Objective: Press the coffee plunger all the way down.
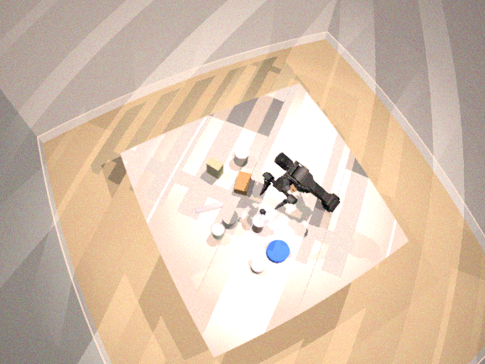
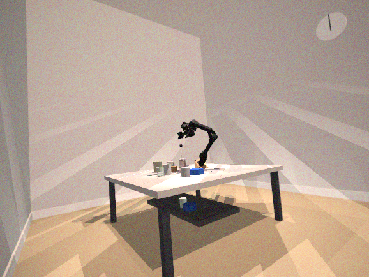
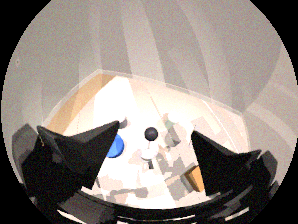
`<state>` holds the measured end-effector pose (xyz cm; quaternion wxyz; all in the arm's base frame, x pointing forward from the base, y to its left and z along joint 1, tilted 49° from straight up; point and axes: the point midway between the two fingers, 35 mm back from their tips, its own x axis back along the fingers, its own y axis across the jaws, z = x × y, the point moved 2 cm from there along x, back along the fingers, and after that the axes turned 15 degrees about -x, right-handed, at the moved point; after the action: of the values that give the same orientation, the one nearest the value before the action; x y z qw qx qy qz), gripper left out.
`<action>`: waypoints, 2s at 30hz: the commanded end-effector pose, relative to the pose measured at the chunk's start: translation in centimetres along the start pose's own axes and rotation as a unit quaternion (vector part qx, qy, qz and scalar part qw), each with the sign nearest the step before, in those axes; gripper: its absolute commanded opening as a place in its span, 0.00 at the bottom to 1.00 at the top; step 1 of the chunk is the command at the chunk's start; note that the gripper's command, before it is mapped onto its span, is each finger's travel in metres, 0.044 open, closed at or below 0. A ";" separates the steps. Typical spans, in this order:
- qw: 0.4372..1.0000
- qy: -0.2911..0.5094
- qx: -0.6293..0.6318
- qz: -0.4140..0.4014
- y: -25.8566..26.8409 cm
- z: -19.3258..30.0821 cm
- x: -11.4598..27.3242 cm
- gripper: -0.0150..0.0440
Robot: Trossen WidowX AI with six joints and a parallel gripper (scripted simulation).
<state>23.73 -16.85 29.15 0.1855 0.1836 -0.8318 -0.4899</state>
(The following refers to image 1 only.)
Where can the pale yellow cube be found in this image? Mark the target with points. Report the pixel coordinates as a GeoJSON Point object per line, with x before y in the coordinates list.
{"type": "Point", "coordinates": [214, 167]}

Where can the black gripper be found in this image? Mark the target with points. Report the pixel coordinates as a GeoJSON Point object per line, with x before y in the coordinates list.
{"type": "Point", "coordinates": [290, 199]}

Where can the orange rectangular block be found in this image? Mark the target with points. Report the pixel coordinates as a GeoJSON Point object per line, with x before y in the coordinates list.
{"type": "Point", "coordinates": [243, 180]}

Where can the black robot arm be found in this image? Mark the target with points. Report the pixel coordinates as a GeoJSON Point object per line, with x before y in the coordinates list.
{"type": "Point", "coordinates": [303, 181]}

